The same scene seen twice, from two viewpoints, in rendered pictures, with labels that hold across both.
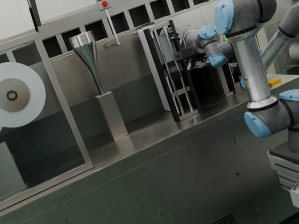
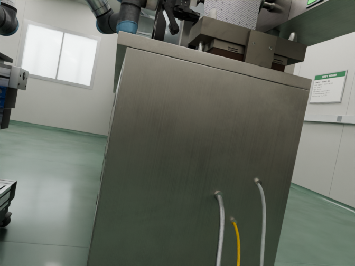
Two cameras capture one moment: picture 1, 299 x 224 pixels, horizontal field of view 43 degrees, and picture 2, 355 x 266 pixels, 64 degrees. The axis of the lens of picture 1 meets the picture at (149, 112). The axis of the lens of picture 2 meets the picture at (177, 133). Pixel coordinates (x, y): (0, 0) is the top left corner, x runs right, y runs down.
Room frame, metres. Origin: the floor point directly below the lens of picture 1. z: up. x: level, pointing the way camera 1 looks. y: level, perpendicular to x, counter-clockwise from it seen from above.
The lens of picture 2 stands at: (2.37, -1.71, 0.67)
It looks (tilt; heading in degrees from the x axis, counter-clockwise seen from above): 2 degrees down; 93
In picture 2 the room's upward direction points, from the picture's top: 11 degrees clockwise
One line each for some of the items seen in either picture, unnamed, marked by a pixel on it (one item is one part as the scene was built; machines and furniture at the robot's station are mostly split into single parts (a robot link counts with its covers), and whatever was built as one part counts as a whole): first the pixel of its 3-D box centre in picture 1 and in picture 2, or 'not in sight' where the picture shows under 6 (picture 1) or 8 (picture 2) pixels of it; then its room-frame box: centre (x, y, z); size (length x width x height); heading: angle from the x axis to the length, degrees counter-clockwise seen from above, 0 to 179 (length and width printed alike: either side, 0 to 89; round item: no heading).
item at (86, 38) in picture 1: (82, 39); not in sight; (2.19, 0.22, 1.50); 0.14 x 0.14 x 0.06
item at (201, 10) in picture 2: not in sight; (200, 10); (2.31, -0.58, 1.11); 0.09 x 0.03 x 0.06; 15
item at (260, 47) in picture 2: not in sight; (260, 49); (2.54, -0.71, 0.96); 0.10 x 0.03 x 0.11; 17
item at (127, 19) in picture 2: not in sight; (125, 21); (2.04, -0.63, 1.01); 0.11 x 0.08 x 0.11; 140
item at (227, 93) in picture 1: (220, 71); (182, 31); (2.25, -0.48, 1.05); 0.06 x 0.05 x 0.31; 17
